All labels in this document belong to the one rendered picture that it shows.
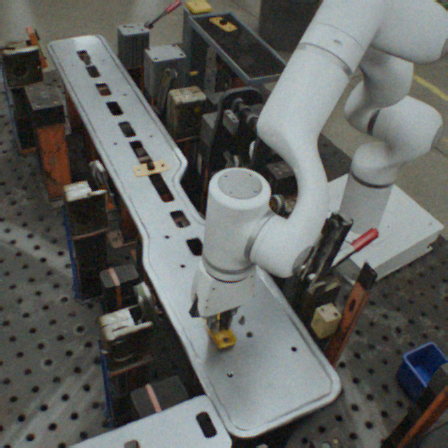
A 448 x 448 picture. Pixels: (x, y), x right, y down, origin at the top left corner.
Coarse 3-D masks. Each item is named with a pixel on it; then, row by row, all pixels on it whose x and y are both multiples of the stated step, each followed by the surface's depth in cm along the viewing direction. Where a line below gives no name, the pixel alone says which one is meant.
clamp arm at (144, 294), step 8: (136, 288) 89; (144, 288) 88; (136, 296) 88; (144, 296) 88; (152, 296) 90; (144, 304) 89; (152, 304) 90; (144, 312) 91; (152, 312) 92; (144, 320) 96; (152, 320) 93; (160, 320) 97; (160, 328) 96; (160, 336) 98
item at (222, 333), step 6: (204, 318) 98; (222, 324) 97; (210, 330) 96; (222, 330) 97; (228, 330) 97; (216, 336) 96; (222, 336) 96; (228, 336) 96; (234, 336) 96; (216, 342) 95; (222, 342) 95; (228, 342) 95; (234, 342) 95
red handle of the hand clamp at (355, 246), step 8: (368, 232) 99; (376, 232) 99; (360, 240) 99; (368, 240) 99; (344, 248) 100; (352, 248) 99; (360, 248) 99; (336, 256) 100; (344, 256) 99; (336, 264) 100; (328, 272) 100; (312, 280) 100
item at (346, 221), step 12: (336, 216) 92; (324, 228) 90; (336, 228) 91; (348, 228) 91; (324, 240) 95; (336, 240) 92; (324, 252) 96; (336, 252) 94; (312, 264) 99; (324, 264) 96; (324, 276) 99
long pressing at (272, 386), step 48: (48, 48) 165; (96, 48) 166; (96, 96) 147; (96, 144) 133; (144, 144) 134; (144, 192) 122; (144, 240) 112; (192, 336) 97; (240, 336) 98; (288, 336) 99; (240, 384) 91; (288, 384) 92; (336, 384) 92; (240, 432) 85
